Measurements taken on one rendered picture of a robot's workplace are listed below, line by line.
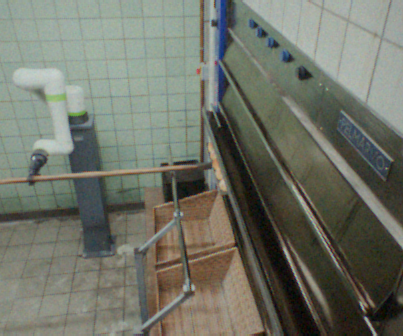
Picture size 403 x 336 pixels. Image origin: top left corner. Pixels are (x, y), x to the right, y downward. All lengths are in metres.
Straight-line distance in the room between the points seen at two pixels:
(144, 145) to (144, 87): 0.54
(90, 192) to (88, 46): 1.11
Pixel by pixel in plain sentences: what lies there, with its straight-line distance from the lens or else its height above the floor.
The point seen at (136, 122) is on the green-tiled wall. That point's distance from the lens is 3.58.
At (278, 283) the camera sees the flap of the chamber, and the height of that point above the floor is 1.41.
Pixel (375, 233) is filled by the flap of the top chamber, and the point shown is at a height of 1.84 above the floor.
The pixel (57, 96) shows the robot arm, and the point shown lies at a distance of 2.59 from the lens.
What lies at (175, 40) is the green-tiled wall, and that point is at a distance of 3.35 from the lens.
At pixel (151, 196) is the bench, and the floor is 0.58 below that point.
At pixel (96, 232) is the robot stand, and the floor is 0.24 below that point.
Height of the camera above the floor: 2.46
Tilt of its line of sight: 32 degrees down
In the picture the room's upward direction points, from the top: straight up
